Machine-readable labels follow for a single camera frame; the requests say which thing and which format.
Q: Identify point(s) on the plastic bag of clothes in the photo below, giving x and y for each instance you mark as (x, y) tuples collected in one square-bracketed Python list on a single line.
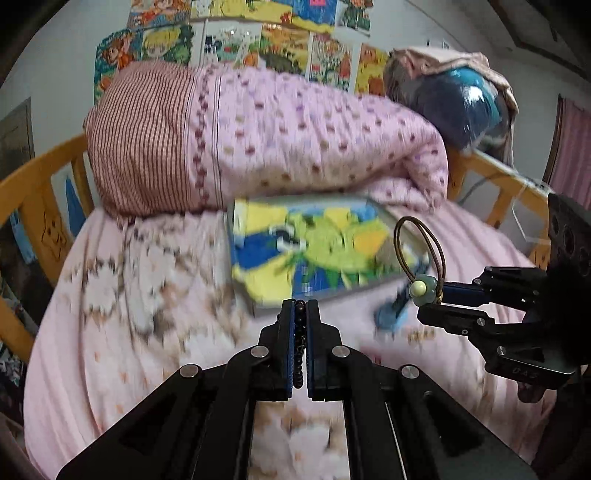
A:
[(452, 106)]

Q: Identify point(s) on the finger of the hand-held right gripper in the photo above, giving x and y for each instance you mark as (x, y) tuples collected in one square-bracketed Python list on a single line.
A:
[(461, 291), (450, 319)]

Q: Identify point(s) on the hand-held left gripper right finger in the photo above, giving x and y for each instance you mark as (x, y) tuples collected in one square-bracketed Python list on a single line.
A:
[(313, 350)]

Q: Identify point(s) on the wooden bed frame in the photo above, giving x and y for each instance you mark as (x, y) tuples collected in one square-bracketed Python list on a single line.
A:
[(27, 184)]

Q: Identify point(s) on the frog drawing paper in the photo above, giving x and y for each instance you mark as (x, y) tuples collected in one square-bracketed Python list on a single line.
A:
[(323, 244)]

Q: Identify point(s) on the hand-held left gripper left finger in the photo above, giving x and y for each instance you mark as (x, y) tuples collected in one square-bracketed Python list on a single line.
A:
[(288, 350)]

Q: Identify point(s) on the grey shallow box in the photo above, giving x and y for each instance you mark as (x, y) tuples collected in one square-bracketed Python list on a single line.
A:
[(259, 308)]

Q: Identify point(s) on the person's right hand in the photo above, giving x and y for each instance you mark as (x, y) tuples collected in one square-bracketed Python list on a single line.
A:
[(528, 392)]

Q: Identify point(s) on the rolled pink dotted quilt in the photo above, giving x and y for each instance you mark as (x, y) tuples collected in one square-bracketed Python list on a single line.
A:
[(300, 138)]

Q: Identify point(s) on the blue item in plastic bag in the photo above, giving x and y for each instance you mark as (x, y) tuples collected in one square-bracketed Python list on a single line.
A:
[(438, 55)]

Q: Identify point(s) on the pink floral bed sheet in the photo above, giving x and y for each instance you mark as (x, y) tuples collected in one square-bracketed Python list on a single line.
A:
[(138, 323)]

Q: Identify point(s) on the group of colourful wall drawings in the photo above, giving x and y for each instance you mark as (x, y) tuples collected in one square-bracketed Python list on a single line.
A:
[(277, 50)]

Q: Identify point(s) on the dark door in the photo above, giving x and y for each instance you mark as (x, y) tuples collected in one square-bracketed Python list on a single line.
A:
[(16, 138)]

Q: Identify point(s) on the pink curtain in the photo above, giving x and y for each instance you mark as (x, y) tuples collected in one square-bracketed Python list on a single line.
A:
[(575, 147)]

